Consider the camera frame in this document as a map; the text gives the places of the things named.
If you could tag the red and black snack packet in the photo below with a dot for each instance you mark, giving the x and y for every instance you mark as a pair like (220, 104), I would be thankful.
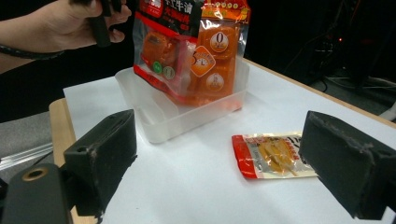
(165, 49)

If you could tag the aluminium floor rail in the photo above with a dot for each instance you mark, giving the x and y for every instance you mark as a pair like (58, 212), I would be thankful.
(21, 155)

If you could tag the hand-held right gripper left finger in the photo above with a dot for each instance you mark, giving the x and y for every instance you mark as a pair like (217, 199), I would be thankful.
(102, 161)

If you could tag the clear plastic container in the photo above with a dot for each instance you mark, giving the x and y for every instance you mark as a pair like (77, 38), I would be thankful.
(174, 115)

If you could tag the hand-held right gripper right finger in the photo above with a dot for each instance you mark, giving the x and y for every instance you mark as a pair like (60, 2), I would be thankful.
(348, 165)

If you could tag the white table sheet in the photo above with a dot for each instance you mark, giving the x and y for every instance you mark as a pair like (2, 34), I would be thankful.
(193, 183)

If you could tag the large orange snack packet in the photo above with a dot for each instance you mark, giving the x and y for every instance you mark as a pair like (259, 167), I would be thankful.
(218, 59)

